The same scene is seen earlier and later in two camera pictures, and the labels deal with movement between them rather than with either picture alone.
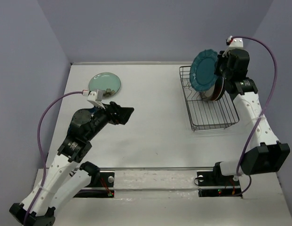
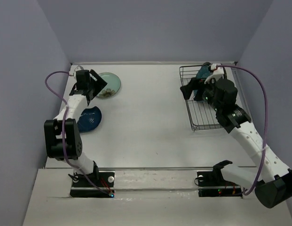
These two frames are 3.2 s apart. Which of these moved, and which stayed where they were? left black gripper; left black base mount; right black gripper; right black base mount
Moved: right black gripper; left black gripper
Stayed: right black base mount; left black base mount
